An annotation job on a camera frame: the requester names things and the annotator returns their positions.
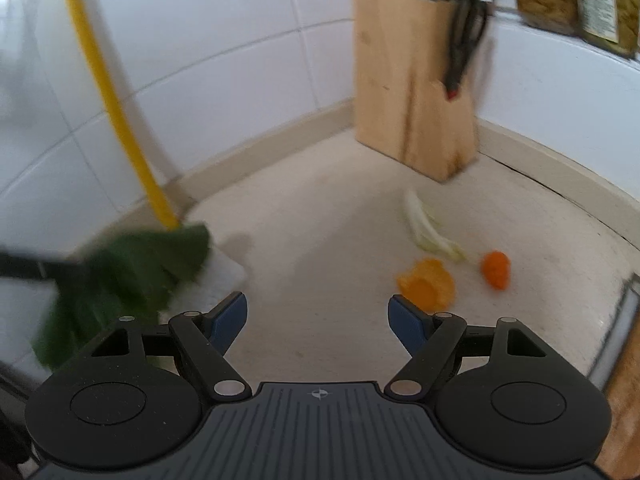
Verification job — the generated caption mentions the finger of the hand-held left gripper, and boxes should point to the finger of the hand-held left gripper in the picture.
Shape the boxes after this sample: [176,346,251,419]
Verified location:
[0,251,93,288]

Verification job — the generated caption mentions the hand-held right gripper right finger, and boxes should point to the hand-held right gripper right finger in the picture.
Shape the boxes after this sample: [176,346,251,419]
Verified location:
[385,294,546,403]

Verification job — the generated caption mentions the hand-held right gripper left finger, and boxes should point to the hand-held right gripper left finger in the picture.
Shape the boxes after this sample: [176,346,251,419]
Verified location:
[90,291,252,403]

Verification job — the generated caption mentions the large orange peel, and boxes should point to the large orange peel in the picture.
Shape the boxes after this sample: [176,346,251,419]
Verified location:
[396,257,457,311]

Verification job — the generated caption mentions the large dark green leaf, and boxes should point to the large dark green leaf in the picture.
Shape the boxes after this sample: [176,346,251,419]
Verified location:
[31,224,212,373]

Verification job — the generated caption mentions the pale cabbage stem strip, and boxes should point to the pale cabbage stem strip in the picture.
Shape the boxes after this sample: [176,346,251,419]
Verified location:
[402,189,471,263]

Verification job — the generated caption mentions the small round orange piece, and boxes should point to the small round orange piece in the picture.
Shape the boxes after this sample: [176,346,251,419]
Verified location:
[481,251,512,291]

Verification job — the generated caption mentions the yellow pipe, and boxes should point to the yellow pipe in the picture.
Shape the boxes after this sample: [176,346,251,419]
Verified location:
[57,0,180,231]

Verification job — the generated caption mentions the wooden cutting board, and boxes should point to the wooden cutting board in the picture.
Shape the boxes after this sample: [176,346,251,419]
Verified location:
[595,350,640,480]

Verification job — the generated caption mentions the wooden knife block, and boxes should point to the wooden knife block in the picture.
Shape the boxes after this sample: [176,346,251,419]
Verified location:
[351,0,478,183]

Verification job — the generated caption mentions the black scissors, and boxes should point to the black scissors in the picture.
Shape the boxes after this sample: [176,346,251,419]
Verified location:
[442,0,493,103]

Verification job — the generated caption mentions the glass jar green pickles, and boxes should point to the glass jar green pickles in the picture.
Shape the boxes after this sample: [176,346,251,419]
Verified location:
[575,0,640,58]

